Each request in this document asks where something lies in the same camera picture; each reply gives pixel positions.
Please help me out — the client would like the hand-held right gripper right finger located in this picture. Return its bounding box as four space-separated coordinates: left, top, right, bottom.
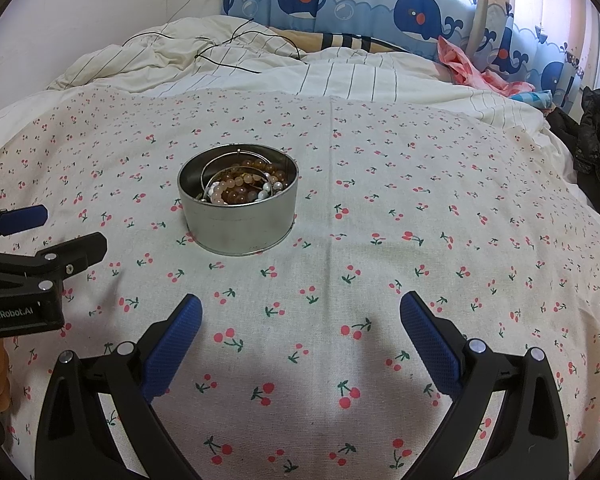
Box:
399 290 573 480

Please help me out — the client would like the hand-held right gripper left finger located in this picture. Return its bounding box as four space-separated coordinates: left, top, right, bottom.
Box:
34 294 204 480

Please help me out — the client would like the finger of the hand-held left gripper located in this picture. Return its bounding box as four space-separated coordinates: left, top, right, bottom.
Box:
0 232 108 291
0 205 49 241

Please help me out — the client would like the round silver tin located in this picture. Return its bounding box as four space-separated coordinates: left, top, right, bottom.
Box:
176 144 301 257

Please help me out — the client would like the pile of mixed bracelets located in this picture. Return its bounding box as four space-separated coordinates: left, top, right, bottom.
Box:
197 152 291 206

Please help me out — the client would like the amber bead bracelet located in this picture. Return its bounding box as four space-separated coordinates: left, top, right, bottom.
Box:
212 159 281 206

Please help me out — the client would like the white bed sheet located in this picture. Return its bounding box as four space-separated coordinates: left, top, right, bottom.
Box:
0 80 66 126

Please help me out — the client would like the cherry print cloth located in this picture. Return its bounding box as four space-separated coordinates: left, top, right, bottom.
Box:
0 82 600 480

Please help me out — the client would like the cream striped quilt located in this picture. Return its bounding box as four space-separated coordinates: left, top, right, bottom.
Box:
45 15 586 201

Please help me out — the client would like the black jacket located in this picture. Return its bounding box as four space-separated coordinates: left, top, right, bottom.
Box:
545 87 600 211

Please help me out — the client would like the light blue cloth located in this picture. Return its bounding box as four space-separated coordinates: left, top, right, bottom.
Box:
510 89 555 111

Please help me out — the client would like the pink cloth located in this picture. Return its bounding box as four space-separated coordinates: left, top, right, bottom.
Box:
436 36 536 95

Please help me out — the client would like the tan pillow with dark stripes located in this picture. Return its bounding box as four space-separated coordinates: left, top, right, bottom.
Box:
270 27 411 56

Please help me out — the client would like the blue whale print curtain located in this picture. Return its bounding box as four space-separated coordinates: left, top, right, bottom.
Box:
220 0 596 111

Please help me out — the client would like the thin black cable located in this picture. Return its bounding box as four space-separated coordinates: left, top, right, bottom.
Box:
122 17 306 75

